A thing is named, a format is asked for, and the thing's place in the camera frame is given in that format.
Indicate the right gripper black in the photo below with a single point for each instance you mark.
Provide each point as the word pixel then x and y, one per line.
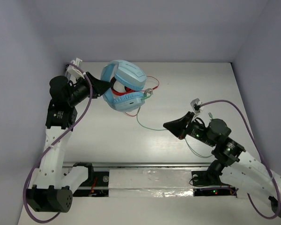
pixel 178 126

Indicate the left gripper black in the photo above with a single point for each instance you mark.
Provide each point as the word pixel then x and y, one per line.
pixel 91 85

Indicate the light blue headphones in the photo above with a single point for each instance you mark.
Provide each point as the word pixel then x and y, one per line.
pixel 127 82

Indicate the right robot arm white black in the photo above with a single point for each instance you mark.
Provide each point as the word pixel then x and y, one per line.
pixel 233 164

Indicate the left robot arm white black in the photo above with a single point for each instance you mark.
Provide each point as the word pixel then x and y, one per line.
pixel 47 188

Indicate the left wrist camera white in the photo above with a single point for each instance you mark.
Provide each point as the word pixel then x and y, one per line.
pixel 76 72

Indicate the aluminium rail left side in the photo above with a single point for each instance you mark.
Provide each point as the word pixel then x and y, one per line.
pixel 68 70

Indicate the aluminium rail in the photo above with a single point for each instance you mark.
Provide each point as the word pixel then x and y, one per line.
pixel 104 166
pixel 68 70

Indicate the aluminium rail front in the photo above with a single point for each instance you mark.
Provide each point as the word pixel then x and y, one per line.
pixel 104 166

